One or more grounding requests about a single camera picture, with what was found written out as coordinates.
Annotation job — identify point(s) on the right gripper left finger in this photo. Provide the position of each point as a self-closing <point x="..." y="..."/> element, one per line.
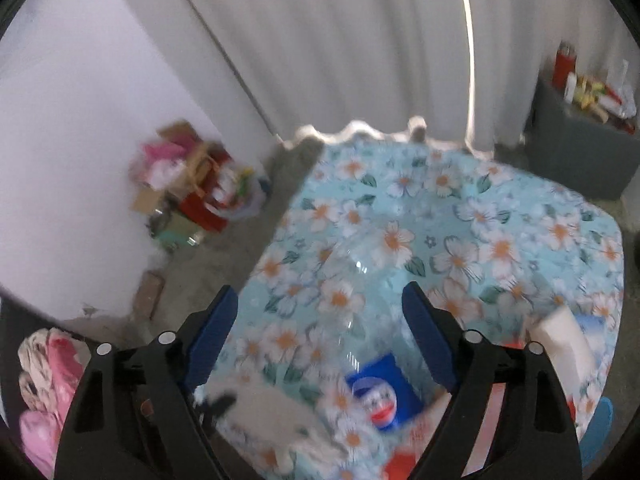
<point x="132" y="415"/>

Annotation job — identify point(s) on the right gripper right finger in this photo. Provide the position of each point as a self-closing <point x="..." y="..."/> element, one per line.
<point x="535" y="437"/>

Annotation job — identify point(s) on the white paper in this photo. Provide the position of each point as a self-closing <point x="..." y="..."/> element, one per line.
<point x="272" y="429"/>

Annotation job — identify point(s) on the clear Pepsi plastic bottle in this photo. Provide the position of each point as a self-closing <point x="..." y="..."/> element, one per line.
<point x="360" y="309"/>

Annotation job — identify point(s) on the blue plastic trash basket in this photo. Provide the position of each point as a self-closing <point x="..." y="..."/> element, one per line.
<point x="597" y="432"/>

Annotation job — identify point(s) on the pink floral cloth pile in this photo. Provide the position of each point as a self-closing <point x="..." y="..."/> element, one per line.
<point x="52" y="364"/>

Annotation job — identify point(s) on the white tissue box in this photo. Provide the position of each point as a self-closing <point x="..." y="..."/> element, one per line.
<point x="566" y="346"/>

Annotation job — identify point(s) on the floral blue bed sheet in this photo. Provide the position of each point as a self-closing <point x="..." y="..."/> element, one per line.
<point x="491" y="245"/>

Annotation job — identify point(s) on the brown cardboard box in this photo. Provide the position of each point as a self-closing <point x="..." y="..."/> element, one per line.
<point x="147" y="201"/>

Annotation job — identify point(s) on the red gift bag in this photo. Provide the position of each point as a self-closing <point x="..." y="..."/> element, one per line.
<point x="202" y="171"/>

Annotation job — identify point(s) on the grey bedside cabinet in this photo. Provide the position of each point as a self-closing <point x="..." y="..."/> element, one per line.
<point x="576" y="150"/>

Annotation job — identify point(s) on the clutter on cabinet top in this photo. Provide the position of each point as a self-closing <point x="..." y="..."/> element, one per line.
<point x="611" y="101"/>

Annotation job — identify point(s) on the red thermos bottle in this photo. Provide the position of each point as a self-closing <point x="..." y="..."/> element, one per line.
<point x="564" y="64"/>

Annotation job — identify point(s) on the white curtain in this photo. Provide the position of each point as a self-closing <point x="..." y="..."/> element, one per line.
<point x="468" y="67"/>

